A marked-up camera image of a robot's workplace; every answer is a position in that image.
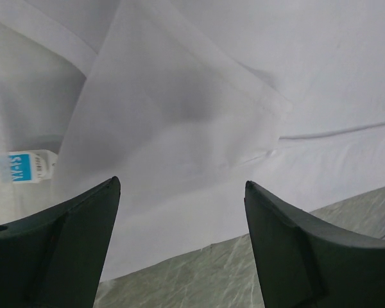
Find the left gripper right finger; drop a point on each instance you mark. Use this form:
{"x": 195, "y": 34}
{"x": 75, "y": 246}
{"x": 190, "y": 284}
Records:
{"x": 304, "y": 261}

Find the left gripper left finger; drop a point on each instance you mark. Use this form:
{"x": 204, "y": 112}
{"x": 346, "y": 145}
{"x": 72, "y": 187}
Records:
{"x": 55, "y": 258}

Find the white t shirt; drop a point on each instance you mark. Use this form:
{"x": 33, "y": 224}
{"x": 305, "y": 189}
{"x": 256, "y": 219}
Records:
{"x": 184, "y": 102}

